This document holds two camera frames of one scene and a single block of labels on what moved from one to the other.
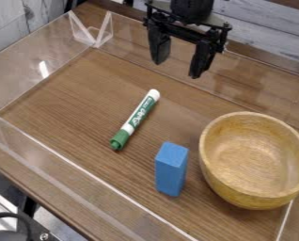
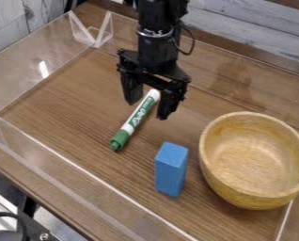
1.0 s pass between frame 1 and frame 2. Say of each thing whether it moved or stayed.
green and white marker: stayed
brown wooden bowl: stayed
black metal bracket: stayed
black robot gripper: moved
